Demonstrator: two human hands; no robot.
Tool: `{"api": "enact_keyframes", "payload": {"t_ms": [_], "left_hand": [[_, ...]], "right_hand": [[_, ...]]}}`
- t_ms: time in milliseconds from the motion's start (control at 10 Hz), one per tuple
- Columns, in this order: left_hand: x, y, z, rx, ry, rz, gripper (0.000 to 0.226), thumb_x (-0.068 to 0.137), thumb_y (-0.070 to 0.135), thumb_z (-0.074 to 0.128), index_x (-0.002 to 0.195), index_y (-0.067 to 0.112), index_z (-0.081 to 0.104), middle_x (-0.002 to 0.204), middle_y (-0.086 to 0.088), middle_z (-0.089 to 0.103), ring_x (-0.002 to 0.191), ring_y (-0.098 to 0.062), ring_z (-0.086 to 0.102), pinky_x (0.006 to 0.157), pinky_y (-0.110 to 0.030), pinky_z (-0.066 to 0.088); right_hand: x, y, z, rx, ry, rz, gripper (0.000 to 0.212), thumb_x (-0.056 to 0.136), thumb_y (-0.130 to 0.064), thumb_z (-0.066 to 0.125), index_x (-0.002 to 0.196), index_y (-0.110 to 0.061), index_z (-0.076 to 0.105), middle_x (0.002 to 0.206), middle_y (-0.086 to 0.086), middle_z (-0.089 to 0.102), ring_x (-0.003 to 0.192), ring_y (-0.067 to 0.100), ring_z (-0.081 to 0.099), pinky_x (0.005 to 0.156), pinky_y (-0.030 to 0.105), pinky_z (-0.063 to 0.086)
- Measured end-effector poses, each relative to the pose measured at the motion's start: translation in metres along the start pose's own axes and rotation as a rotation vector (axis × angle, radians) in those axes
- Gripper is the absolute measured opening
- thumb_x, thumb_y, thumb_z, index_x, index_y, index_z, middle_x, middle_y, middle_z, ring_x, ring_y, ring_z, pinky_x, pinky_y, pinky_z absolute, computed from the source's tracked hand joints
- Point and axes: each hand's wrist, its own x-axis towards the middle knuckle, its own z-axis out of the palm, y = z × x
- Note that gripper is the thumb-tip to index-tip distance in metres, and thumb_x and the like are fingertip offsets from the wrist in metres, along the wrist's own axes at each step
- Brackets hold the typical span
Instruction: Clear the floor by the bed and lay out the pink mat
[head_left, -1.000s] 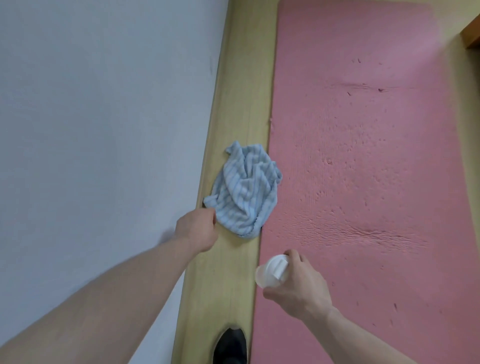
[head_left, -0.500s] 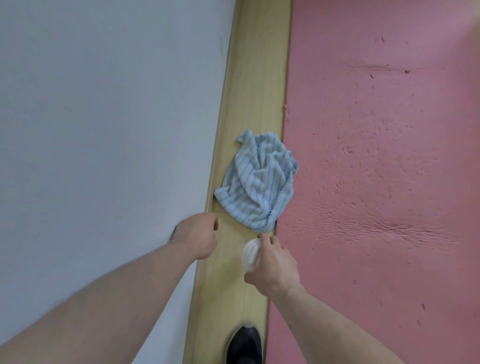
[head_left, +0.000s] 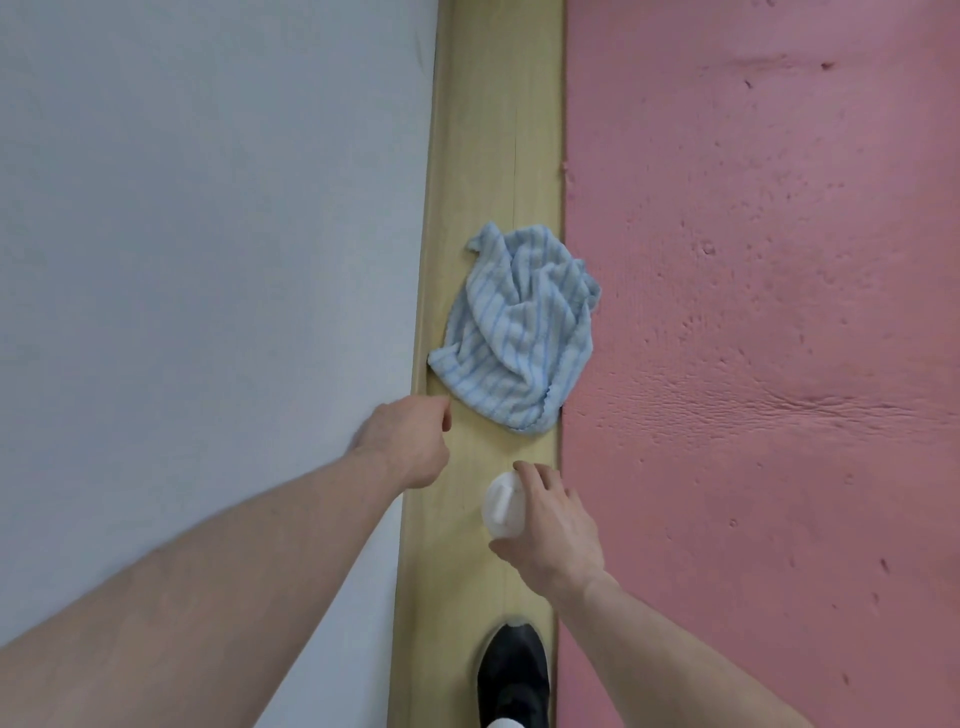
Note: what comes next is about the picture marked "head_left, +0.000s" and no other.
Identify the person's right hand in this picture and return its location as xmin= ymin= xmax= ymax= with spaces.
xmin=488 ymin=460 xmax=609 ymax=601

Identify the person's left hand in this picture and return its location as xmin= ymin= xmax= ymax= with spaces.
xmin=344 ymin=394 xmax=454 ymax=493

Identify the white spray bottle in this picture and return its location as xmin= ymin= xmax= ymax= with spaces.
xmin=481 ymin=470 xmax=529 ymax=540

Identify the light blue cloth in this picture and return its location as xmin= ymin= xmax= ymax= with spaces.
xmin=427 ymin=221 xmax=603 ymax=437

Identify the pink yoga mat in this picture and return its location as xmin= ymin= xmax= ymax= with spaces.
xmin=557 ymin=0 xmax=960 ymax=728

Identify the person's right forearm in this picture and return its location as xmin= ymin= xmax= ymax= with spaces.
xmin=551 ymin=569 xmax=815 ymax=728

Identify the person's left forearm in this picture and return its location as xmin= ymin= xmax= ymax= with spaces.
xmin=0 ymin=449 xmax=406 ymax=728

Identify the person's black right shoe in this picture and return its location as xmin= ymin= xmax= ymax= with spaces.
xmin=476 ymin=620 xmax=553 ymax=728

